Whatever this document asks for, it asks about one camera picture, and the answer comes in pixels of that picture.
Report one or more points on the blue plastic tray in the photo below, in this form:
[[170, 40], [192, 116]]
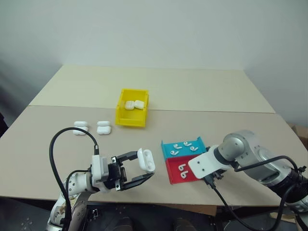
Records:
[[166, 147]]

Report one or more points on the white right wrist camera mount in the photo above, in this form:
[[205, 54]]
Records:
[[204, 162]]

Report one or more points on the red plastic tray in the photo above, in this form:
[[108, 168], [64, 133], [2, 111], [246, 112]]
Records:
[[173, 173]]

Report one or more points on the yellow plastic bin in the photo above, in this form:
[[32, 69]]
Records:
[[130, 121]]

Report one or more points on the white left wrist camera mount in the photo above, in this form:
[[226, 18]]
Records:
[[97, 168]]

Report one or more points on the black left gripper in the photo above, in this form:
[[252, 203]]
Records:
[[115, 173]]

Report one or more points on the white earbud case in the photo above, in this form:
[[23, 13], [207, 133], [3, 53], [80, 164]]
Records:
[[130, 105], [145, 160], [139, 104], [103, 128], [80, 128]]

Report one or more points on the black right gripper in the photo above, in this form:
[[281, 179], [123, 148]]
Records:
[[215, 175]]

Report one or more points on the white earbud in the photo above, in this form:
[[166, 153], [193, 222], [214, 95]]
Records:
[[182, 168], [174, 152], [193, 148], [184, 175], [176, 146], [186, 144]]

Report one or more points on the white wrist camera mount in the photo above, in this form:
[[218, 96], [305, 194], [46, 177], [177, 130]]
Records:
[[204, 162], [97, 168]]

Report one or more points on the closed white earbud case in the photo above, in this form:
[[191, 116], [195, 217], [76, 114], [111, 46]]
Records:
[[130, 105], [139, 104]]

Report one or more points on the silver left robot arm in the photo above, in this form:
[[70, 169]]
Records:
[[75, 184]]

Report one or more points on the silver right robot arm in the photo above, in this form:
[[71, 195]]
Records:
[[243, 144]]

